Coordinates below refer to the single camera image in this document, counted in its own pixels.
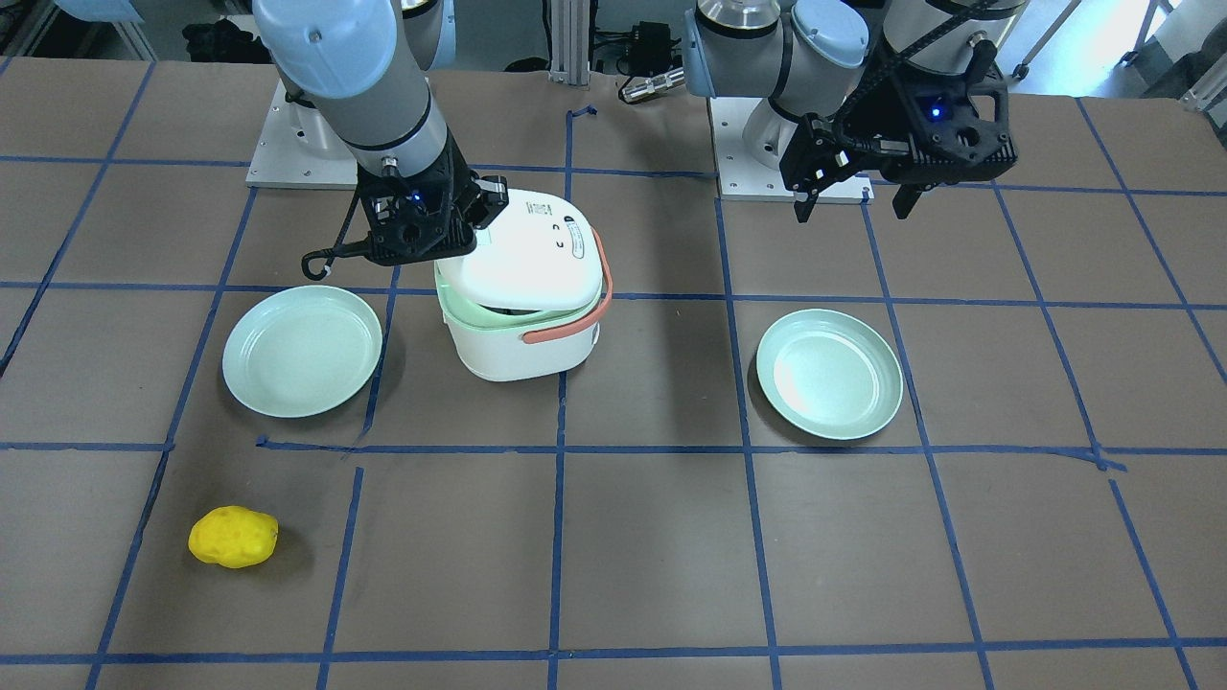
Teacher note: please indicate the black power adapter box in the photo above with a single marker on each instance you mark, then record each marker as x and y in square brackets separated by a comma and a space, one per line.
[649, 41]

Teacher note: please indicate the white rice cooker orange handle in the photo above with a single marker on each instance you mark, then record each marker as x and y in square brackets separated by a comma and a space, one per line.
[527, 302]

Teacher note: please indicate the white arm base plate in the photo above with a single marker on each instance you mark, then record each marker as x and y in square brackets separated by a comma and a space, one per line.
[749, 138]
[296, 149]

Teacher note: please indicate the aluminium frame post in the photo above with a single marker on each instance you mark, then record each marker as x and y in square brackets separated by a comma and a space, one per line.
[569, 29]

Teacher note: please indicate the silver metal connector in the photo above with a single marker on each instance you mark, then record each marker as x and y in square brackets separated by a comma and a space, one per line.
[640, 89]

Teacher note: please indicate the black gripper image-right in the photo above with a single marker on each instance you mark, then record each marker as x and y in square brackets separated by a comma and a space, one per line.
[874, 123]

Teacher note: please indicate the yellow toy potato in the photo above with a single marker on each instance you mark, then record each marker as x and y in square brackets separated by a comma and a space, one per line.
[234, 537]

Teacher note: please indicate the light green plate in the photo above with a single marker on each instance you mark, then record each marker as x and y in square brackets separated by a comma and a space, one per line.
[829, 374]
[302, 351]

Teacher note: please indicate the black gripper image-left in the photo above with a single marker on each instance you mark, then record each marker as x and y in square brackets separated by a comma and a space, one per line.
[457, 184]

